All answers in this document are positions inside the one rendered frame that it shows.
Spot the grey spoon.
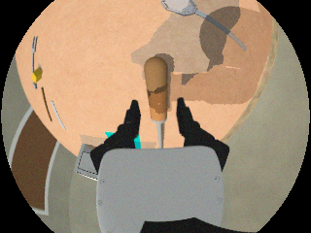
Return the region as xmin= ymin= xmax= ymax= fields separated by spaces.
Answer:
xmin=160 ymin=0 xmax=247 ymax=51

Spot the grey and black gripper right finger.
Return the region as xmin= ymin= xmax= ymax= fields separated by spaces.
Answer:
xmin=176 ymin=97 xmax=229 ymax=171

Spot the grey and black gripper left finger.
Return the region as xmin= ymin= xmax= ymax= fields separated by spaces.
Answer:
xmin=90 ymin=100 xmax=141 ymax=174

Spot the teal square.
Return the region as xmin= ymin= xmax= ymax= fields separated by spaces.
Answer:
xmin=105 ymin=132 xmax=141 ymax=149

